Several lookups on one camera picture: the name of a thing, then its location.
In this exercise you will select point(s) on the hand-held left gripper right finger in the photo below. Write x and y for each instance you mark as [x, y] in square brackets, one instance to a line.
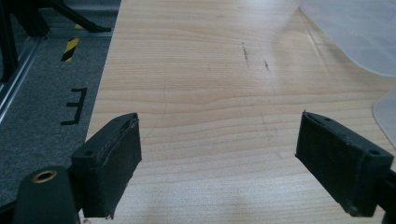
[337, 161]

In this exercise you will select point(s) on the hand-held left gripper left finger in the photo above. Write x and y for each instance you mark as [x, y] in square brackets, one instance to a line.
[107, 165]

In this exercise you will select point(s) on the black tape floor mark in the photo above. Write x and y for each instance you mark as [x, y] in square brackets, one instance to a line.
[76, 107]

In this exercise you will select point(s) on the translucent plastic sheet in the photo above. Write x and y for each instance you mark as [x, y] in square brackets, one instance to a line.
[387, 116]
[355, 29]

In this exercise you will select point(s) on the yellow black hazard tape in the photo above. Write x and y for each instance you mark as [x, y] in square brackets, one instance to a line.
[70, 48]

